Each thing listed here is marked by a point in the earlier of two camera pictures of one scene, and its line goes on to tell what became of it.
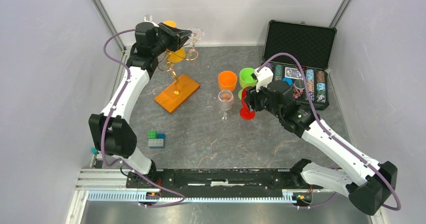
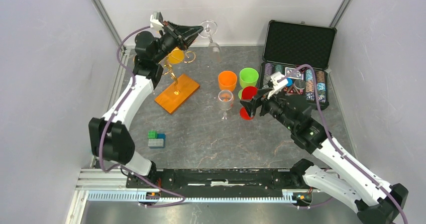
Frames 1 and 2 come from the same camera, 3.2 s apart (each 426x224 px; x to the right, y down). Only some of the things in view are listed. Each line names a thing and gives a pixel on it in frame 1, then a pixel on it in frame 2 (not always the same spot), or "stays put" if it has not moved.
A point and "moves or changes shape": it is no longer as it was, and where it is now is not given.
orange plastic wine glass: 227,80 stays put
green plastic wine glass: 245,79 stays put
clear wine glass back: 197,33 moves or changes shape
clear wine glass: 225,99 stays put
